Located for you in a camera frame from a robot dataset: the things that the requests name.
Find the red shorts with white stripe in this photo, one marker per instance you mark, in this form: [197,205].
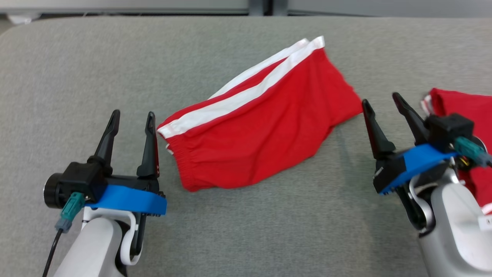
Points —
[269,127]

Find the blue right camera bracket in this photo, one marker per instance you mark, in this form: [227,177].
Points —
[415,161]

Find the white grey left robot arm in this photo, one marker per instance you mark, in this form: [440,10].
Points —
[92,250]

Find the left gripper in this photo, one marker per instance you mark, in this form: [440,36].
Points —
[134,184]

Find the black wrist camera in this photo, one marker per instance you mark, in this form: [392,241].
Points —
[77,181]
[449,130]

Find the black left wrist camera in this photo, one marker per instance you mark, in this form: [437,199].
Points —
[77,181]

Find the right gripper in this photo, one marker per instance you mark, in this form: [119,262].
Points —
[419,207]

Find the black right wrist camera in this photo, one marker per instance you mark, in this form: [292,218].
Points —
[449,130]

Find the red jersey with number print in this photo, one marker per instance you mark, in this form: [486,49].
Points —
[472,107]

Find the grey partition post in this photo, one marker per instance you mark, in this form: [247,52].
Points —
[261,7]

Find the blue left camera bracket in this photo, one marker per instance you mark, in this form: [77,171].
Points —
[130,200]

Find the blue camera bracket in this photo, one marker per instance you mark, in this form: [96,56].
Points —
[130,200]
[415,161]

